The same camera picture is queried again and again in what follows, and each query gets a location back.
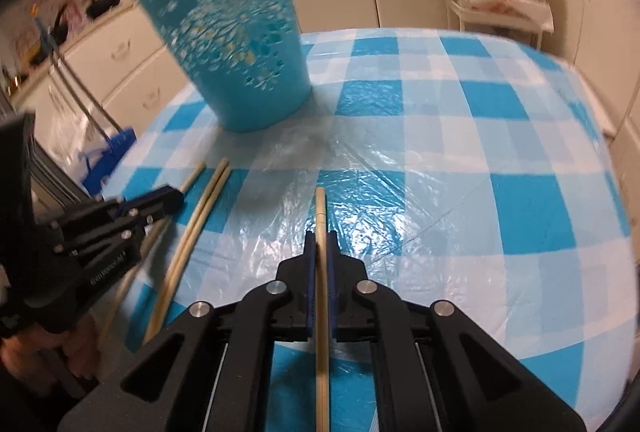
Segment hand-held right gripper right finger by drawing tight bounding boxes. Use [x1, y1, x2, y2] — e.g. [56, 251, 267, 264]
[327, 232, 586, 432]

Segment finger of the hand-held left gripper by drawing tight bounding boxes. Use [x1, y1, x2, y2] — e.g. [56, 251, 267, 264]
[30, 214, 157, 328]
[49, 185, 185, 237]

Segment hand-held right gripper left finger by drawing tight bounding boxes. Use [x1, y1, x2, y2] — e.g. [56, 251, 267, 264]
[60, 232, 318, 432]

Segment blue perforated plastic cup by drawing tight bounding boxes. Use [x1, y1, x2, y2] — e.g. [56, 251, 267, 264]
[134, 0, 314, 134]

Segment person's left hand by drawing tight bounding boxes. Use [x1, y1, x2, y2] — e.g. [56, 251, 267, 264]
[0, 312, 101, 385]

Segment blue mop with metal poles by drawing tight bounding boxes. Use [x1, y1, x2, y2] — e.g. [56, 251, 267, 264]
[32, 6, 137, 195]

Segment cream two-drawer base cabinet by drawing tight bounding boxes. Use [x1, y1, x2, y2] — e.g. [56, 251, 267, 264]
[10, 4, 194, 149]

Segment blue white checkered tablecloth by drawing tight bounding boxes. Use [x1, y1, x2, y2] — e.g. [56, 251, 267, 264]
[97, 29, 634, 432]

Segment black wok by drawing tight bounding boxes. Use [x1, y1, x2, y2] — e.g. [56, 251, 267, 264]
[85, 0, 124, 20]

